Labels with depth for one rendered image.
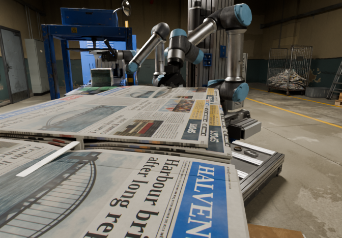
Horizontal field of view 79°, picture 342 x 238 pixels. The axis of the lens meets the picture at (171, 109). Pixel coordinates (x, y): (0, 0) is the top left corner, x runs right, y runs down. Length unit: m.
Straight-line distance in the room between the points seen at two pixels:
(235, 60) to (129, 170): 1.12
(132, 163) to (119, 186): 0.04
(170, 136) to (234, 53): 1.04
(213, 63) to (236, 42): 0.37
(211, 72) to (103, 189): 1.45
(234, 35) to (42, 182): 1.17
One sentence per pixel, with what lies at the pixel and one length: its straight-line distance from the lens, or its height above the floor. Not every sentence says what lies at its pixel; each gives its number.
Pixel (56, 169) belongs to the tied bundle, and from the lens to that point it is 0.23.
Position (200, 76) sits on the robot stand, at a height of 1.06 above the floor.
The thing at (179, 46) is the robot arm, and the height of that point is 1.22.
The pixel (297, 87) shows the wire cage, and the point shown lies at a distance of 8.73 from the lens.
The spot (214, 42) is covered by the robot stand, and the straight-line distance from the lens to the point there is 1.59.
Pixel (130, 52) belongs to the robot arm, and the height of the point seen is 1.23.
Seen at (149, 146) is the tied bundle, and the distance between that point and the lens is 0.25.
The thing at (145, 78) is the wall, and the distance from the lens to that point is 10.08.
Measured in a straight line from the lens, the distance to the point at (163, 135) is 0.26.
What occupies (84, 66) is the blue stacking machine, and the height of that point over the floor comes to 1.06.
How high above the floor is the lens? 1.15
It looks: 13 degrees down
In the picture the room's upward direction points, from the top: straight up
